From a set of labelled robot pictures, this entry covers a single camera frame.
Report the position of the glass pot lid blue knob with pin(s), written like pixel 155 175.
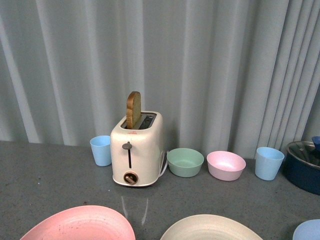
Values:
pixel 305 152

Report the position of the pink plate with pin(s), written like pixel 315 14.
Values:
pixel 87 222

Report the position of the dark blue saucepan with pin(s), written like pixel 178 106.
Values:
pixel 301 175

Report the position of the pink bowl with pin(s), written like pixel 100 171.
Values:
pixel 225 165

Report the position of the cream plate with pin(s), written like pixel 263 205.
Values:
pixel 209 227

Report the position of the green bowl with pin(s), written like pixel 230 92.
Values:
pixel 185 162

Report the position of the cream two-slot toaster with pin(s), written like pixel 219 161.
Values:
pixel 137 155

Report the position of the grey curtain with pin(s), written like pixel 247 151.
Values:
pixel 229 75

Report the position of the brown bread slice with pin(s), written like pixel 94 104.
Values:
pixel 133 109

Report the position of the blue plate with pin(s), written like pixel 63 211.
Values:
pixel 308 230

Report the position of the light blue cup behind toaster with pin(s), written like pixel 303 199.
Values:
pixel 101 150

